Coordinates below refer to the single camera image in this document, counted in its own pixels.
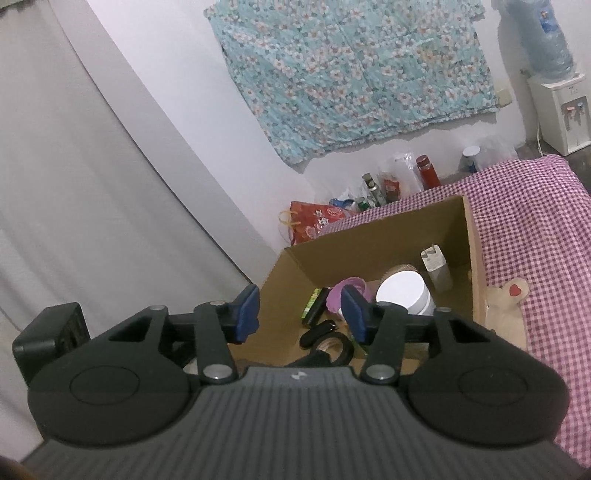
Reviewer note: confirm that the brown jar gold lid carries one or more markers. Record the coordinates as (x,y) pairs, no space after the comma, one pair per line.
(401,268)

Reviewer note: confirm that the white curtain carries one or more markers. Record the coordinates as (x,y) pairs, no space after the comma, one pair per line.
(69,184)

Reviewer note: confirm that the floral blue cloth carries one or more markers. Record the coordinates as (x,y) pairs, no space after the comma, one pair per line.
(360,74)

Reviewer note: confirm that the white charger plug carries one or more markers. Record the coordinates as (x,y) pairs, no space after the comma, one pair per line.
(436,267)

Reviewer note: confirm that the green tube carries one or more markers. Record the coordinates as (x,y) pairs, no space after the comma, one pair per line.
(310,307)

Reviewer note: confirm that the red gift bag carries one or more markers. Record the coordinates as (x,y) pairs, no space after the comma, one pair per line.
(314,217)

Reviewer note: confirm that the white pill bottle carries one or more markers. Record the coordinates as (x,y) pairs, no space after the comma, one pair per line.
(401,290)

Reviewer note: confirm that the dark glass bottle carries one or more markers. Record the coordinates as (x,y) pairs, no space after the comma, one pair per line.
(371,189)

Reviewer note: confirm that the blue white cup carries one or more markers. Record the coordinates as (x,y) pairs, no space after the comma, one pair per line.
(470,159)

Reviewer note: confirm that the red bottle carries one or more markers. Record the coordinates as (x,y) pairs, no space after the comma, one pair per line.
(427,175)

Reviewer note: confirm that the black oval case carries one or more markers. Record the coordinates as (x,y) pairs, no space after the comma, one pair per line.
(316,334)

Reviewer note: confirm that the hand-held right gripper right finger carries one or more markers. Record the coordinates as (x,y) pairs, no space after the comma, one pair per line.
(355,318)

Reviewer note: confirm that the pink silicone bowl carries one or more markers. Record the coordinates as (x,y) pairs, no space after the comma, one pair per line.
(334,297)

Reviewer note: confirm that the brown cardboard box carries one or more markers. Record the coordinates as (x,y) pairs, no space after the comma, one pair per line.
(401,230)

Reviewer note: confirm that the black tape roll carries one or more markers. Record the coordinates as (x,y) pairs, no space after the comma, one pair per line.
(344,350)

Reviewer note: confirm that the red labelled can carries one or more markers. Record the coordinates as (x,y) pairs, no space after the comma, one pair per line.
(392,189)

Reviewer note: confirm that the white wall socket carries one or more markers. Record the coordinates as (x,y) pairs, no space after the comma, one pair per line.
(504,99)

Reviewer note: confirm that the clear plastic bag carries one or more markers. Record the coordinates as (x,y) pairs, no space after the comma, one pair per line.
(404,168)

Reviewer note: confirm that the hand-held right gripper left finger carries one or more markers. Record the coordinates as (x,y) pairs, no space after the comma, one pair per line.
(247,314)

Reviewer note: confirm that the purple checkered tablecloth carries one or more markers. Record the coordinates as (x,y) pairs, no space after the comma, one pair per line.
(545,230)

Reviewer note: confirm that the black cylinder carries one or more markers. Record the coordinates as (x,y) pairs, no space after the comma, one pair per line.
(322,307)

